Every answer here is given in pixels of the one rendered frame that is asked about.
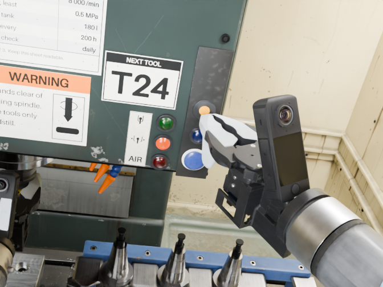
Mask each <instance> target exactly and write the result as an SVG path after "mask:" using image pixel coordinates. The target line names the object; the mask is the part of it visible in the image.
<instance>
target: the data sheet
mask: <svg viewBox="0 0 383 287"><path fill-rule="evenodd" d="M106 11H107V0H0V62H3V63H11V64H19V65H27V66H32V67H41V68H49V69H57V70H62V71H70V72H78V73H87V74H92V75H101V68H102V61H103V47H104V33H105V19H106Z"/></svg>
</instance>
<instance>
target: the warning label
mask: <svg viewBox="0 0 383 287"><path fill-rule="evenodd" d="M90 87H91V77H86V76H78V75H70V74H65V73H57V72H49V71H40V70H35V69H27V68H18V67H10V66H5V65H0V136H2V137H12V138H21V139H27V140H37V141H46V142H56V143H61V144H71V145H80V146H86V145H87V129H88V112H89V96H90Z"/></svg>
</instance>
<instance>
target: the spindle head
mask: <svg viewBox="0 0 383 287"><path fill-rule="evenodd" d="M248 2H249V0H107V11H106V19H105V33H104V47H103V61H102V68H101V75H92V74H87V73H78V72H70V71H62V70H57V69H49V68H41V67H32V66H27V65H19V64H11V63H3V62H0V65H5V66H10V67H18V68H27V69H35V70H40V71H49V72H57V73H65V74H70V75H78V76H86V77H91V87H90V96H89V112H88V129H87V145H86V146H80V145H71V144H66V143H56V142H46V141H37V140H27V139H21V138H12V137H2V136H0V153H8V154H18V155H28V156H33V157H43V158H53V159H63V160H69V161H79V162H89V163H99V164H105V165H115V166H124V167H134V168H140V169H150V170H156V169H154V168H153V167H152V166H151V164H150V160H151V158H152V157H153V156H154V155H155V154H164V155H166V156H167V157H168V158H169V166H168V167H167V168H166V169H163V170H161V171H170V172H175V173H176V170H177V163H178V157H179V153H180V148H181V142H182V136H183V132H184V126H185V120H186V114H187V110H188V104H189V98H190V92H191V88H192V82H193V76H194V70H195V64H196V60H197V54H198V49H199V46H203V47H210V48H218V49H223V50H230V51H234V55H233V60H232V63H231V68H230V73H229V78H228V81H227V86H226V91H225V96H224V99H223V104H222V109H221V114H220V115H221V116H223V112H224V109H225V104H226V99H227V94H228V91H229V86H230V82H231V77H232V74H233V69H234V64H235V59H236V56H237V51H238V46H239V41H240V38H241V33H242V28H243V24H244V21H245V16H246V11H247V7H248ZM106 50H108V51H116V52H124V53H129V54H137V55H145V56H152V57H157V58H166V59H173V60H181V61H183V65H182V71H181V78H180V84H179V89H178V95H177V101H176V108H175V109H166V108H157V107H152V106H143V105H135V104H126V103H121V102H112V101H103V100H101V96H102V88H103V75H104V62H105V51H106ZM130 111H134V112H143V113H151V114H152V122H151V126H150V134H149V142H148V149H147V154H146V162H145V166H136V165H126V164H124V159H125V149H126V144H127V135H128V125H129V116H130ZM163 114H169V115H171V116H173V117H174V118H175V120H176V127H175V128H174V129H173V130H172V131H170V132H162V131H160V130H159V129H158V128H157V125H156V121H157V119H158V117H159V116H161V115H163ZM160 134H166V135H168V136H169V137H170V138H171V139H172V141H173V144H172V147H171V148H170V149H169V150H168V151H158V150H157V149H155V148H154V146H153V140H154V138H155V137H157V136H158V135H160Z"/></svg>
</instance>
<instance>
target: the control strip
mask: <svg viewBox="0 0 383 287"><path fill-rule="evenodd" d="M233 55H234V51H230V50H223V49H218V48H210V47H203V46H199V49H198V55H197V61H196V64H195V70H194V76H193V82H192V86H191V92H190V98H189V104H188V110H187V114H186V120H185V126H184V132H183V136H182V142H181V148H180V153H179V157H178V163H177V170H176V176H181V177H191V178H201V179H206V176H207V171H208V168H206V167H205V166H203V167H202V168H200V169H198V170H191V169H188V168H187V167H186V166H185V164H184V158H185V155H187V153H189V152H192V151H197V152H200V153H202V142H195V141H194V140H193V138H192V135H193V133H194V132H195V131H197V130H200V128H199V121H200V117H201V114H200V113H199V109H200V108H201V107H202V106H207V107H208V108H209V109H210V112H209V114H218V115H220V114H221V109H222V104H223V99H224V96H225V91H226V86H227V81H228V78H229V73H230V68H231V63H232V60H233ZM162 118H170V119H171V120H172V121H173V127H172V128H171V129H169V130H163V129H161V128H160V126H159V122H160V120H161V119H162ZM156 125H157V128H158V129H159V130H160V131H162V132H170V131H172V130H173V129H174V128H175V127H176V120H175V118H174V117H173V116H171V115H169V114H163V115H161V116H159V117H158V119H157V121H156ZM159 138H166V139H168V140H169V142H170V146H169V147H168V148H167V149H165V150H161V149H159V148H158V147H157V146H156V141H157V140H158V139H159ZM172 144H173V141H172V139H171V138H170V137H169V136H168V135H166V134H160V135H158V136H157V137H155V138H154V140H153V146H154V148H155V149H157V150H158V151H168V150H169V149H170V148H171V147H172ZM157 157H163V158H165V159H166V162H167V163H166V166H165V167H163V168H161V169H159V168H156V167H155V166H154V165H153V160H154V159H155V158H157ZM150 164H151V166H152V167H153V168H154V169H156V170H163V169H166V168H167V167H168V166H169V158H168V157H167V156H166V155H164V154H155V155H154V156H153V157H152V158H151V160H150Z"/></svg>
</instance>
